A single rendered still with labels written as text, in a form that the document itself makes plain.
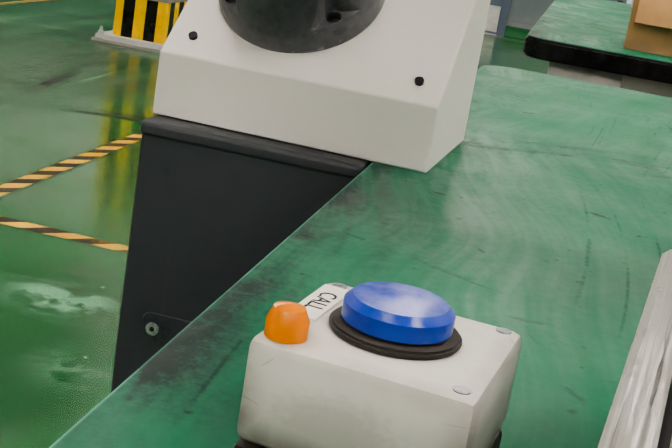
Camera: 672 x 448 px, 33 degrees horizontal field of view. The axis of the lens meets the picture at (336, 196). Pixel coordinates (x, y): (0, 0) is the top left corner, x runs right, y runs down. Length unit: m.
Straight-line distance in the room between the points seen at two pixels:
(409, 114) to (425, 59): 0.06
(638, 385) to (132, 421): 0.20
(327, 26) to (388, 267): 0.34
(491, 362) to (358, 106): 0.58
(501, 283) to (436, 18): 0.37
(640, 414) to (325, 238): 0.43
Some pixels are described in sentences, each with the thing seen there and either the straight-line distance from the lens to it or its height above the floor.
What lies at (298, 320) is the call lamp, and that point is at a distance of 0.38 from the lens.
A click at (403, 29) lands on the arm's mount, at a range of 1.00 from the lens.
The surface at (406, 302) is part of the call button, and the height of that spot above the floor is 0.85.
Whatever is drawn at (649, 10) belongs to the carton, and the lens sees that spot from 2.58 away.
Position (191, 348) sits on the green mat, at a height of 0.78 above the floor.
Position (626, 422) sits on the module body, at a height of 0.86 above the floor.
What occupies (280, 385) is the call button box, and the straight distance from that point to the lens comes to 0.39.
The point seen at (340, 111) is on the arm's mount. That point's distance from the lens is 0.97.
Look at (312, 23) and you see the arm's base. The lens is 0.97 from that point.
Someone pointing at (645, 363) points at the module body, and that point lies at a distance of 0.36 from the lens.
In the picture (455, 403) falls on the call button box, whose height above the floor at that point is 0.84.
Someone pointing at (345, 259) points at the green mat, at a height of 0.78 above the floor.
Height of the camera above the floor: 0.98
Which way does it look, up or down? 14 degrees down
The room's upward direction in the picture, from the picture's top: 9 degrees clockwise
